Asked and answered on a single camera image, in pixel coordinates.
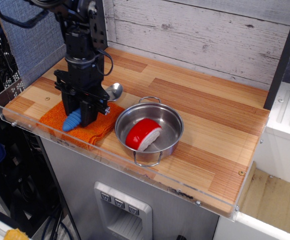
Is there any blue handled metal spoon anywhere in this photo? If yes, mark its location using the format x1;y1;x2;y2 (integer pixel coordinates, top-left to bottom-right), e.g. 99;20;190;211
62;82;123;132

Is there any silver toy dishwasher cabinet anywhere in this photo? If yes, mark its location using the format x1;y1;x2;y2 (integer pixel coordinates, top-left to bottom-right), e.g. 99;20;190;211
42;139;219;240

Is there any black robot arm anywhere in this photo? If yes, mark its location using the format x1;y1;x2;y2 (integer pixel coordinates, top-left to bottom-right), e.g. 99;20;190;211
31;0;110;127

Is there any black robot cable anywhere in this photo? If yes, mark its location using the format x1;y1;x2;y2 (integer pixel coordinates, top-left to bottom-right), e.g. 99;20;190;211
0;0;114;77

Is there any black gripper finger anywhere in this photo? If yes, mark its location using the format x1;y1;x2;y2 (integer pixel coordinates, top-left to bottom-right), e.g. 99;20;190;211
80;101;98;127
61;92;80;116

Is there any orange woven cloth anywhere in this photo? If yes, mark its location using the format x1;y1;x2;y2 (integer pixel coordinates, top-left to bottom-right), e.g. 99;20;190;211
39;101;124;149

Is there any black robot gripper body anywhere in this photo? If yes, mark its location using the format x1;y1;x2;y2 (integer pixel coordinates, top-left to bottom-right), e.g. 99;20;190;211
53;57;111;116

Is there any white toy sink unit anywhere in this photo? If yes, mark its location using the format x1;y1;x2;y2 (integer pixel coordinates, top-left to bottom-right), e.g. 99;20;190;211
214;82;290;240

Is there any clear acrylic table guard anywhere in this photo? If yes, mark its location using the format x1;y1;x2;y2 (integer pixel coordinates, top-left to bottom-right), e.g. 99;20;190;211
0;34;267;223

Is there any small steel pot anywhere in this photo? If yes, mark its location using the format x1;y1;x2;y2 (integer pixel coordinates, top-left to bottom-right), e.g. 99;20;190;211
114;96;184;167

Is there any black vertical post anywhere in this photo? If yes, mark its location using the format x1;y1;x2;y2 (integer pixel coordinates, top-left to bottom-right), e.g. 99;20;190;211
263;31;290;110

